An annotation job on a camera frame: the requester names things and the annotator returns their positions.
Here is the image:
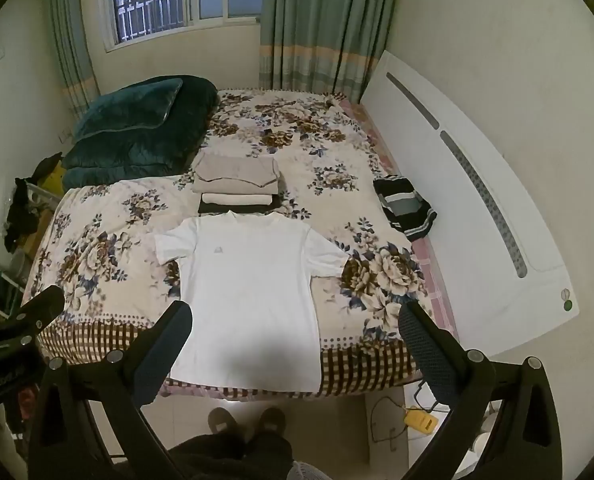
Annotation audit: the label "cardboard box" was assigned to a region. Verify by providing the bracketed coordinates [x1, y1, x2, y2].
[22, 200, 54, 261]

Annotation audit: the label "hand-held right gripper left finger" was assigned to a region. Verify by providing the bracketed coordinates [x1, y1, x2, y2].
[27, 300, 194, 480]

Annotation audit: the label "person's dark trousers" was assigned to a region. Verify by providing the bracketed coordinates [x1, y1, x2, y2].
[167, 430, 298, 480]

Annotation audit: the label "white t-shirt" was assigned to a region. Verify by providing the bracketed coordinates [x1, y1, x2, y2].
[154, 211, 350, 394]

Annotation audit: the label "wide green striped curtain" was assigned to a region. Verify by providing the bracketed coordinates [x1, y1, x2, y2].
[258, 0, 403, 106]

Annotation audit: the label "floral blanket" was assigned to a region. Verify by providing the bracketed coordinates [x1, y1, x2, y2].
[21, 89, 428, 397]

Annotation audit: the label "narrow green striped curtain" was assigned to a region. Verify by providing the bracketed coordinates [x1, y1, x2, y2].
[47, 0, 102, 121]

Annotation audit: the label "cream folded garment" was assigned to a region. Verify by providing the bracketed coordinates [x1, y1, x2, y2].
[201, 191, 274, 207]

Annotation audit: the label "pile of black clothes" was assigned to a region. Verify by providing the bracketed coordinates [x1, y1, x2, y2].
[4, 152, 63, 253]

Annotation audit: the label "teal folded quilt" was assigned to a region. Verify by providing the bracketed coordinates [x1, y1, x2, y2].
[62, 75, 221, 193]

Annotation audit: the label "teal velvet pillow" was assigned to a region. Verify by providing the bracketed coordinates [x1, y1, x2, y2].
[72, 77, 184, 142]

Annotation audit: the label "white headboard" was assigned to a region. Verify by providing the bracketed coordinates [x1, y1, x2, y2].
[359, 50, 582, 356]

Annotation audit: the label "barred window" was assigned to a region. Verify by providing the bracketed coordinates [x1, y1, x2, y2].
[104, 0, 268, 53]

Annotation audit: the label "black white striped garment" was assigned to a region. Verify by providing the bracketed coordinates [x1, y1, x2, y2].
[373, 174, 438, 242]

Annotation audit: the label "grey slipper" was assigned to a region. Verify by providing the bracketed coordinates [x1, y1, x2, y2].
[257, 406, 287, 433]
[208, 407, 238, 433]

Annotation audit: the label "dark folded garment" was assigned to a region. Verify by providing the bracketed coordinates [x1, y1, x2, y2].
[198, 200, 283, 217]

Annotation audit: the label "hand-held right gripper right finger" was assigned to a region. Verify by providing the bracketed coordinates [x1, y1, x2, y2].
[398, 301, 562, 480]

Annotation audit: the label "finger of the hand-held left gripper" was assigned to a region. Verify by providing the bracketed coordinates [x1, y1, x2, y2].
[6, 285, 66, 342]

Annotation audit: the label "teal storage rack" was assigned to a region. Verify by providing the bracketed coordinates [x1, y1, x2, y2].
[0, 252, 28, 322]

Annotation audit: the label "beige folded garment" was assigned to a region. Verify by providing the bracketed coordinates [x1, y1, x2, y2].
[192, 151, 281, 196]

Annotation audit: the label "yellow power strip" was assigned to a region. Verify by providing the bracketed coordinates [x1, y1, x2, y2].
[402, 406, 438, 434]

